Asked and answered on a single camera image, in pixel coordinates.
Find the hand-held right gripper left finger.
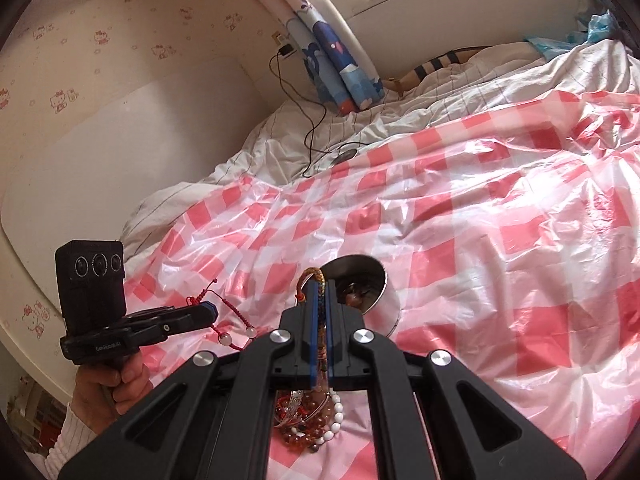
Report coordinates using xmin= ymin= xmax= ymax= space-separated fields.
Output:
xmin=57 ymin=280 xmax=322 ymax=480

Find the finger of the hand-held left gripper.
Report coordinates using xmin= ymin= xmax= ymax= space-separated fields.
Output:
xmin=125 ymin=306 xmax=177 ymax=323
xmin=129 ymin=301 xmax=219 ymax=347

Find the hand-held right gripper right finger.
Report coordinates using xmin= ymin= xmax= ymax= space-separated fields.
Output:
xmin=324 ymin=285 xmax=586 ymax=480

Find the multicolour braided bracelet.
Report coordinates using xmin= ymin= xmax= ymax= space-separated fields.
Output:
xmin=295 ymin=268 xmax=333 ymax=388

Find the round metal tin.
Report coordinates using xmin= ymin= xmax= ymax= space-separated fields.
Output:
xmin=320 ymin=256 xmax=402 ymax=339

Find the red string bracelet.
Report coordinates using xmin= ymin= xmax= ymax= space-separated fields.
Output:
xmin=186 ymin=279 xmax=259 ymax=354

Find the white bead bracelet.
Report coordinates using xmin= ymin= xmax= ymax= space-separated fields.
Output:
xmin=286 ymin=391 xmax=347 ymax=445

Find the amber bead bracelet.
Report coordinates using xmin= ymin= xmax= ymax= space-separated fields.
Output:
xmin=274 ymin=389 xmax=337 ymax=457

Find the person's left hand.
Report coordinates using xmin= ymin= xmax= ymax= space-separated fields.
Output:
xmin=72 ymin=355 xmax=153 ymax=432

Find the silver bangle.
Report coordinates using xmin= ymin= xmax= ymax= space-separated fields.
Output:
xmin=276 ymin=389 xmax=335 ymax=428

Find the white headboard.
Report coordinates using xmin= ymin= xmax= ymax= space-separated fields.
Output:
xmin=0 ymin=67 xmax=262 ymax=322

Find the pink checked plastic sheet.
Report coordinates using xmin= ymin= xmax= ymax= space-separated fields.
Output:
xmin=120 ymin=87 xmax=640 ymax=480

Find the white quilt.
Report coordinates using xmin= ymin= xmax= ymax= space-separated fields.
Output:
xmin=120 ymin=37 xmax=637 ymax=262

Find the blue printed curtain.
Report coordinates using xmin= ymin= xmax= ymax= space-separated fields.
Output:
xmin=222 ymin=0 xmax=387 ymax=117

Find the tan striped pillow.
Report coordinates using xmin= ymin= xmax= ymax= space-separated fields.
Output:
xmin=389 ymin=49 xmax=490 ymax=99

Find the blue plastic bag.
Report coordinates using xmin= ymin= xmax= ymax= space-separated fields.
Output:
xmin=524 ymin=9 xmax=622 ymax=59

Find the black cable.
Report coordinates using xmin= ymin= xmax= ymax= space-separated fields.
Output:
xmin=268 ymin=45 xmax=362 ymax=179

